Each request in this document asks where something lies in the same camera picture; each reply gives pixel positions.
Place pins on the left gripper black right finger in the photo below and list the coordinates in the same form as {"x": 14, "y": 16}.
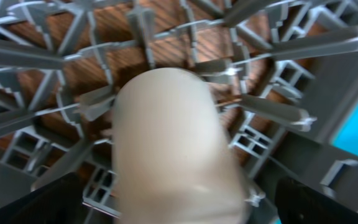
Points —
{"x": 297, "y": 203}

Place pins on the grey-white bowl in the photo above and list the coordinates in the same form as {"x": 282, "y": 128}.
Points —
{"x": 171, "y": 153}

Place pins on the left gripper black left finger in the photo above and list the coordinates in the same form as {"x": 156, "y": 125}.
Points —
{"x": 57, "y": 202}

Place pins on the grey dishwasher rack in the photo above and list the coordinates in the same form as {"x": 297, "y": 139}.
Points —
{"x": 91, "y": 79}

